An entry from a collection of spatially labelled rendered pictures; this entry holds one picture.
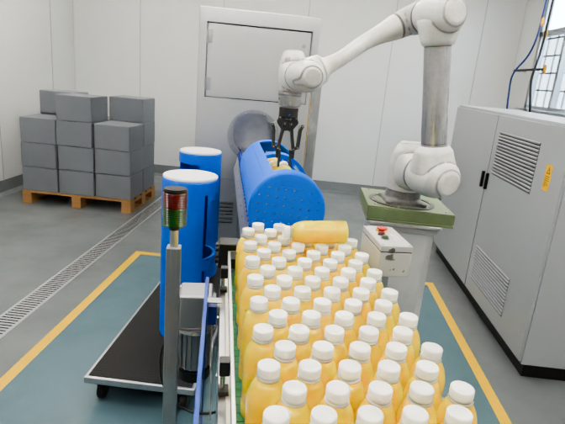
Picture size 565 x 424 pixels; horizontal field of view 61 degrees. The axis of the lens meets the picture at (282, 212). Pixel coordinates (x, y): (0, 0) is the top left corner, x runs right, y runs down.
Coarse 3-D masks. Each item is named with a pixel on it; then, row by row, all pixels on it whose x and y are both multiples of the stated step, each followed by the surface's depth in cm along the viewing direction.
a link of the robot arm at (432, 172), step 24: (432, 0) 171; (456, 0) 166; (432, 24) 172; (456, 24) 169; (432, 48) 177; (432, 72) 180; (432, 96) 182; (432, 120) 185; (432, 144) 187; (408, 168) 200; (432, 168) 186; (456, 168) 185; (432, 192) 187
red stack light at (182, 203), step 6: (162, 192) 124; (162, 198) 124; (168, 198) 122; (174, 198) 122; (180, 198) 122; (186, 198) 124; (162, 204) 124; (168, 204) 122; (174, 204) 122; (180, 204) 123; (186, 204) 124
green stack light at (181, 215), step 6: (162, 210) 124; (168, 210) 123; (174, 210) 122; (180, 210) 123; (186, 210) 125; (162, 216) 125; (168, 216) 123; (174, 216) 123; (180, 216) 123; (186, 216) 125; (162, 222) 125; (168, 222) 123; (174, 222) 123; (180, 222) 124; (186, 222) 126; (174, 228) 124
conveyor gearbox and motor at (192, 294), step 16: (192, 288) 160; (192, 304) 155; (208, 304) 155; (192, 320) 156; (192, 336) 158; (208, 336) 160; (160, 352) 163; (192, 352) 160; (208, 352) 164; (160, 368) 163; (192, 368) 162; (208, 368) 165
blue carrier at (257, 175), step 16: (256, 144) 245; (240, 160) 254; (256, 160) 209; (256, 176) 184; (272, 176) 171; (288, 176) 171; (304, 176) 172; (256, 192) 171; (272, 192) 172; (288, 192) 173; (304, 192) 173; (320, 192) 175; (256, 208) 173; (272, 208) 174; (288, 208) 174; (304, 208) 175; (320, 208) 176; (272, 224) 175; (288, 224) 177
